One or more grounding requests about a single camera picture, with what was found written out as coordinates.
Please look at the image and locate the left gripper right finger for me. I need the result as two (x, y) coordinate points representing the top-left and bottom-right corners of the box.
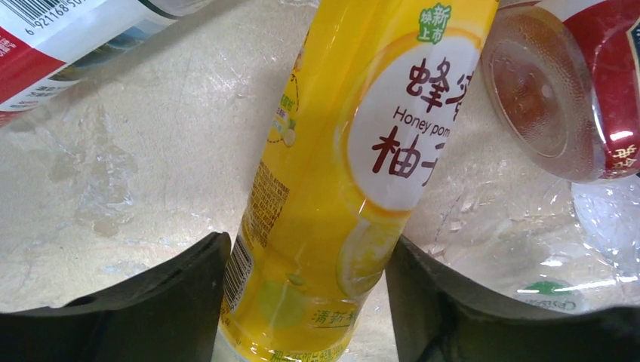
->
(386, 237), (639, 361)

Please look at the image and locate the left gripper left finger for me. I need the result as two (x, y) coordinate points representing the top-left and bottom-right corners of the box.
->
(1, 232), (231, 361)

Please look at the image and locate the yellow honey pomelo bottle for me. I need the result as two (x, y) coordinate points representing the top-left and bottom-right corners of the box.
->
(219, 1), (498, 361)

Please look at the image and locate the amber tea bottle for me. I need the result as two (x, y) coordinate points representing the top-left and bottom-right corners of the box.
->
(480, 0), (639, 183)

